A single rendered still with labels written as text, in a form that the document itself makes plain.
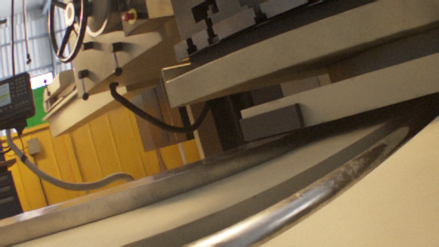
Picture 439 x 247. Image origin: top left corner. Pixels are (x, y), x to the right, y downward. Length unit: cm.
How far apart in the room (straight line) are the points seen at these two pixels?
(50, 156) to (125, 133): 91
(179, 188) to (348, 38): 37
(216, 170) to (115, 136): 367
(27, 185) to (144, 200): 335
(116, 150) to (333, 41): 371
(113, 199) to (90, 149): 361
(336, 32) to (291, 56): 13
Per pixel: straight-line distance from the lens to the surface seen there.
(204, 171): 74
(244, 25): 99
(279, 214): 40
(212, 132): 234
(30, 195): 400
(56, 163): 410
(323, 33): 81
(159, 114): 267
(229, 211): 49
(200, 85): 106
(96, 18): 155
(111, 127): 439
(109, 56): 172
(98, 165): 427
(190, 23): 113
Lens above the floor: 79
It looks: level
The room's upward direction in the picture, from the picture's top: 16 degrees counter-clockwise
